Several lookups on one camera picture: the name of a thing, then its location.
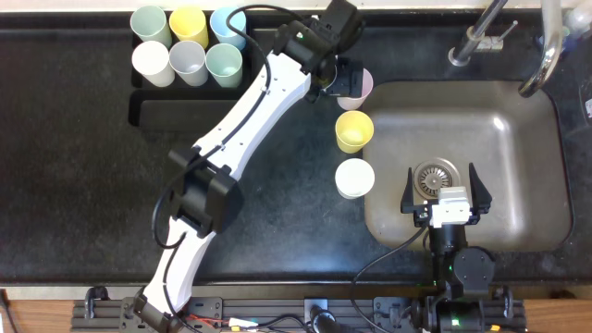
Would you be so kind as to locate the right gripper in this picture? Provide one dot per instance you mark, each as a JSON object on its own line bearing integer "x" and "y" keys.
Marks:
{"x": 422, "y": 215}

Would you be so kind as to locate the white cup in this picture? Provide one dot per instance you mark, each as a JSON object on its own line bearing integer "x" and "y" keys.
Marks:
{"x": 354, "y": 178}
{"x": 151, "y": 60}

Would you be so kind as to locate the yellow cup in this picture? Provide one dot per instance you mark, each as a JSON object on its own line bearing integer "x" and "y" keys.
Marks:
{"x": 353, "y": 131}
{"x": 188, "y": 23}

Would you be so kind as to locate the pink cup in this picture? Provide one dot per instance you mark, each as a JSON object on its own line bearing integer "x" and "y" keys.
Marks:
{"x": 356, "y": 102}

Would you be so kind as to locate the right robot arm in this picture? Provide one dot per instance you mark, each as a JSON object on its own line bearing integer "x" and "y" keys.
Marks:
{"x": 462, "y": 268}

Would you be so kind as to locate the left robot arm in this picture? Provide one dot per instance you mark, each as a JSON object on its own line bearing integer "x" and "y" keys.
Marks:
{"x": 277, "y": 92}

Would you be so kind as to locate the steel sink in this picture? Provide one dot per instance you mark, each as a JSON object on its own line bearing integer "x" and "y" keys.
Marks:
{"x": 509, "y": 152}

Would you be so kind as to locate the steel tap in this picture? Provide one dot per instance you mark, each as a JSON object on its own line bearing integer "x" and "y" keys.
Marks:
{"x": 552, "y": 46}

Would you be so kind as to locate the black tray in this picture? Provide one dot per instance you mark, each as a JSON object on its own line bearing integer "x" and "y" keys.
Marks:
{"x": 247, "y": 69}
{"x": 171, "y": 113}

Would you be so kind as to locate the green cup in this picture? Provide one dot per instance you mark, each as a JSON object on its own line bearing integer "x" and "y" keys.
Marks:
{"x": 224, "y": 62}
{"x": 150, "y": 23}

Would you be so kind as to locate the blue cup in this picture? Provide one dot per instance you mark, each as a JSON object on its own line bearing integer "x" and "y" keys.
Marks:
{"x": 229, "y": 25}

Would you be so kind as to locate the grey cup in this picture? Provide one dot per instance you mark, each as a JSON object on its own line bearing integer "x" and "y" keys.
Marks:
{"x": 187, "y": 60}

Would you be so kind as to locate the mounting rail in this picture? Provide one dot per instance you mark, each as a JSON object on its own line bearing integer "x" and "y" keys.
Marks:
{"x": 273, "y": 314}

